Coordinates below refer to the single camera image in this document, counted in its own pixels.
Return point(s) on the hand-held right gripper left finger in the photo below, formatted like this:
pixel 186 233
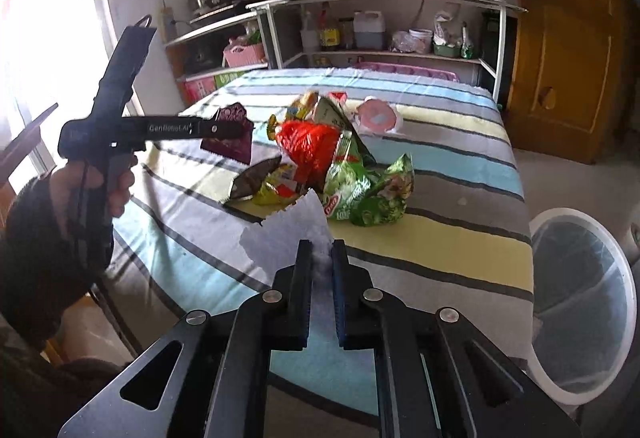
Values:
pixel 302 283

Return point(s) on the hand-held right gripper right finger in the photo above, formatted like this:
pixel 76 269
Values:
pixel 341 283

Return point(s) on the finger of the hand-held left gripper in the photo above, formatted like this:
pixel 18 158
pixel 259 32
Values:
pixel 220 128

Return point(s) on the maroon snack packet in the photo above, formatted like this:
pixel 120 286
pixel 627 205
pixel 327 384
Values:
pixel 230 150

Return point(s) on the white paper sheet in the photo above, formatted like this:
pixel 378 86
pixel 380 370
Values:
pixel 290 228

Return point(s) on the dark foil packet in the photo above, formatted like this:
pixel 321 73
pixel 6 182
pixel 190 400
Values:
pixel 250 180

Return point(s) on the yellow snack packet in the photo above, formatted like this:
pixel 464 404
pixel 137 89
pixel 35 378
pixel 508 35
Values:
pixel 272 190

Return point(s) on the gold candy wrapper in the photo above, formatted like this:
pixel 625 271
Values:
pixel 300 106

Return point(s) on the red mesh bag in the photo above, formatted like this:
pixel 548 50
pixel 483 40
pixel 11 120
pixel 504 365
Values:
pixel 307 147

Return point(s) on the green red-label snack packet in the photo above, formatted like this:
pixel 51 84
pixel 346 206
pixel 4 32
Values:
pixel 345 188

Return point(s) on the dark green snack packet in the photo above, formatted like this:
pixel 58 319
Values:
pixel 387 193

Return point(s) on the pink plastic cup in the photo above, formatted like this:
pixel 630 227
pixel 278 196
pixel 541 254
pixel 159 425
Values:
pixel 378 115

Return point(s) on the white trash bin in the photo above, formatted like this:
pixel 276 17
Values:
pixel 580 298

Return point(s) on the person's left forearm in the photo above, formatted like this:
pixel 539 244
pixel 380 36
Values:
pixel 45 268

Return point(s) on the person's left hand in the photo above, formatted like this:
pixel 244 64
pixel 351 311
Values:
pixel 65 193

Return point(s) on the red cardboard box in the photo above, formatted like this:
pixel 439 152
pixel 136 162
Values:
pixel 200 90

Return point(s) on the green cardboard box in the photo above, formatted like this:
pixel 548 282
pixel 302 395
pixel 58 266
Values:
pixel 229 77

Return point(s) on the pink plastic basket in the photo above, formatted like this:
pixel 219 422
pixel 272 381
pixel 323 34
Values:
pixel 243 55

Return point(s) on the small white shelf rack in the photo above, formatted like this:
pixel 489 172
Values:
pixel 220 25

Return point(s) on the clear plastic bottle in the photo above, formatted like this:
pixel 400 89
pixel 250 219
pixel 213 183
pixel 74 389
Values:
pixel 309 35

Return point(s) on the window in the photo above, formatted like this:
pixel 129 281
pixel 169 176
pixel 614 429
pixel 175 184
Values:
pixel 45 17

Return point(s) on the yellow-label bottle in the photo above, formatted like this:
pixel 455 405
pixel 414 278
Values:
pixel 329 35

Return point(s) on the dark glass jar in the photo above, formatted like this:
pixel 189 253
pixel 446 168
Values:
pixel 346 35

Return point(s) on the white oil jug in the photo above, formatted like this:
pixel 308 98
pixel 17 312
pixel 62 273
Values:
pixel 369 32

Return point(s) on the pink plastic tray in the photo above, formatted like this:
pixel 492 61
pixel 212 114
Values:
pixel 407 71

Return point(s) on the pink plastic bag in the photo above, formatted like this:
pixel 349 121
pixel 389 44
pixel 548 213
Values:
pixel 401 41

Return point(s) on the white plastic tub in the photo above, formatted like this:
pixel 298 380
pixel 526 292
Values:
pixel 421 40

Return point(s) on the green plastic basket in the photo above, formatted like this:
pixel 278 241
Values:
pixel 446 50

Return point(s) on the green glass bottle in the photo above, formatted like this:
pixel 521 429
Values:
pixel 468 45

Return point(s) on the wooden door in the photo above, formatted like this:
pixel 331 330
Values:
pixel 565 42

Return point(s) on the wall power strip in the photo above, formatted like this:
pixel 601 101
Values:
pixel 166 22

